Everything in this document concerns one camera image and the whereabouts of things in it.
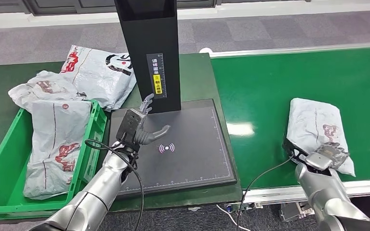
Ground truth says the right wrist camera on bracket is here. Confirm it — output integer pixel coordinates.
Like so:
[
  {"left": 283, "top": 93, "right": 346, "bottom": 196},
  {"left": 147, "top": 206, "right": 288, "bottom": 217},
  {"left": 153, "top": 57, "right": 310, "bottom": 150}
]
[{"left": 282, "top": 137, "right": 310, "bottom": 165}]

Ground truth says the green conveyor belt aluminium frame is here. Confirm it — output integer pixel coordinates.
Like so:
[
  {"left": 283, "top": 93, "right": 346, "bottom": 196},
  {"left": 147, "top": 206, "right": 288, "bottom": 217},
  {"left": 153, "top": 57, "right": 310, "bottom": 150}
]
[{"left": 209, "top": 41, "right": 370, "bottom": 205}]

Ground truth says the ruler label sticker yellow patch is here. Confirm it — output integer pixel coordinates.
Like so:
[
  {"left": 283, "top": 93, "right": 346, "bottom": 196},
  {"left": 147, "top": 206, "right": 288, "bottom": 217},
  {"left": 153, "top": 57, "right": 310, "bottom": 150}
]
[{"left": 146, "top": 52, "right": 168, "bottom": 99}]

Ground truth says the green plastic crate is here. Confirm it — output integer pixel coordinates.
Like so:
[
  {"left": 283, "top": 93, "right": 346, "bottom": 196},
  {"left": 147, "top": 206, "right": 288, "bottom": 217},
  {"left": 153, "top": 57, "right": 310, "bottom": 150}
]
[{"left": 0, "top": 99, "right": 108, "bottom": 220}]

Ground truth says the white parcel bag red print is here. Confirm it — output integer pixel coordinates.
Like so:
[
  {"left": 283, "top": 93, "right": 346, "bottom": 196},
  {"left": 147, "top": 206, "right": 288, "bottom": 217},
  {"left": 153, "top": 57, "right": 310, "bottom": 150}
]
[
  {"left": 286, "top": 98, "right": 357, "bottom": 177},
  {"left": 8, "top": 70, "right": 87, "bottom": 113},
  {"left": 23, "top": 100, "right": 92, "bottom": 201}
]

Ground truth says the dark grey cabinet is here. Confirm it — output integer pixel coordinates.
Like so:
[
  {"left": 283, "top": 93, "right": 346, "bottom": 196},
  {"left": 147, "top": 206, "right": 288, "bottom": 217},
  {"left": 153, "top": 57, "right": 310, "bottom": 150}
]
[{"left": 25, "top": 0, "right": 218, "bottom": 16}]

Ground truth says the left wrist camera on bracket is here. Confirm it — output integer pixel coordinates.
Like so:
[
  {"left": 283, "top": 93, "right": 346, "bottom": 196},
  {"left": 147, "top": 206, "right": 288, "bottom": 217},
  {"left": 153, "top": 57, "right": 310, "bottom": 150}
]
[{"left": 116, "top": 108, "right": 146, "bottom": 146}]

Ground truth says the black scanner machine with tower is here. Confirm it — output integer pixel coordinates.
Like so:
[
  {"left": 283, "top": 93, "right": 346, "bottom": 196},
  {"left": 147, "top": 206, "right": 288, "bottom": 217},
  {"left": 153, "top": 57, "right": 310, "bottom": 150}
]
[{"left": 107, "top": 0, "right": 238, "bottom": 200}]

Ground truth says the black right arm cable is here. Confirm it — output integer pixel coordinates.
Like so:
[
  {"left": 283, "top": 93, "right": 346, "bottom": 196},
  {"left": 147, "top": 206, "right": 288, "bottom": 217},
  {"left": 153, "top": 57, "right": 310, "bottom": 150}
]
[{"left": 236, "top": 156, "right": 294, "bottom": 231}]

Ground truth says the white cable on floor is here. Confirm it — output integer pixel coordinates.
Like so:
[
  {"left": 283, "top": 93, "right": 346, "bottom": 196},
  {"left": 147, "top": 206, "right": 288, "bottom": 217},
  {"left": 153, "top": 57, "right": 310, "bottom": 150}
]
[{"left": 216, "top": 204, "right": 251, "bottom": 231}]

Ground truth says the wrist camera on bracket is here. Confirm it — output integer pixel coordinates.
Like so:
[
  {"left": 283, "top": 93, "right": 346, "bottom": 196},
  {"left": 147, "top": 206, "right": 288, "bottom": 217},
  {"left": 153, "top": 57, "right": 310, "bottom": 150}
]
[
  {"left": 282, "top": 137, "right": 310, "bottom": 165},
  {"left": 116, "top": 108, "right": 146, "bottom": 146}
]

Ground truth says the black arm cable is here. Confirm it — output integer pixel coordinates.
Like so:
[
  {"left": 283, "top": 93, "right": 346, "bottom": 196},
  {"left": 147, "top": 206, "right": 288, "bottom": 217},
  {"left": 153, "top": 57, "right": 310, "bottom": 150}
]
[
  {"left": 236, "top": 156, "right": 294, "bottom": 231},
  {"left": 84, "top": 139, "right": 145, "bottom": 231}
]

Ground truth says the grey metal conveyor bracket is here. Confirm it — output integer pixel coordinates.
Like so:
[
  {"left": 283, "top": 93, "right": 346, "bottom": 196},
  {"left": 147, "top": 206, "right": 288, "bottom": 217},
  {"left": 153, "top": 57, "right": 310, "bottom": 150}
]
[{"left": 279, "top": 202, "right": 315, "bottom": 222}]

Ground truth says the large white parcel black print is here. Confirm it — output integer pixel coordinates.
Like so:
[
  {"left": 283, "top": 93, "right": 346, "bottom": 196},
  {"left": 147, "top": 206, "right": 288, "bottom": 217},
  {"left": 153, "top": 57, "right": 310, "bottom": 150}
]
[{"left": 59, "top": 44, "right": 137, "bottom": 112}]

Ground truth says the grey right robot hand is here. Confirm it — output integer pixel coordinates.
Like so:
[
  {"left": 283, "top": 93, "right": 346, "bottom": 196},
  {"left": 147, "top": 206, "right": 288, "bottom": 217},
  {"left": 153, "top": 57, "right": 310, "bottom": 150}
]
[{"left": 314, "top": 142, "right": 350, "bottom": 169}]

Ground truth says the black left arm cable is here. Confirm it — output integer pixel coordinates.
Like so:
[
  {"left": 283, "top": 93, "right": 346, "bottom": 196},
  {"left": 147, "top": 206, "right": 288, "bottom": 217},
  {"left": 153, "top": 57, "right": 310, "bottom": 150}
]
[{"left": 84, "top": 139, "right": 145, "bottom": 231}]

